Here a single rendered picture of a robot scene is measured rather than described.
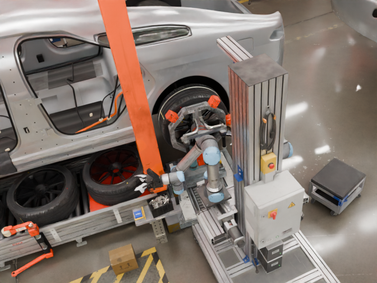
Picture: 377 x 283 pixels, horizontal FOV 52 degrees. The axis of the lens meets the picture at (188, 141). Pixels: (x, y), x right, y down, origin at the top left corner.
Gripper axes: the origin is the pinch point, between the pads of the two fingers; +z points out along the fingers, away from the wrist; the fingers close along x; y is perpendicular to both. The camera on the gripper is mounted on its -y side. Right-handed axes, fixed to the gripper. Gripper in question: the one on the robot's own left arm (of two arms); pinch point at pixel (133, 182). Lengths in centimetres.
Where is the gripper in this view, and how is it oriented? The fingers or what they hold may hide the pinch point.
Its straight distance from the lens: 278.6
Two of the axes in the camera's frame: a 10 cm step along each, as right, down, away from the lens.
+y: 1.3, 8.1, 5.7
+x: -1.2, -5.5, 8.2
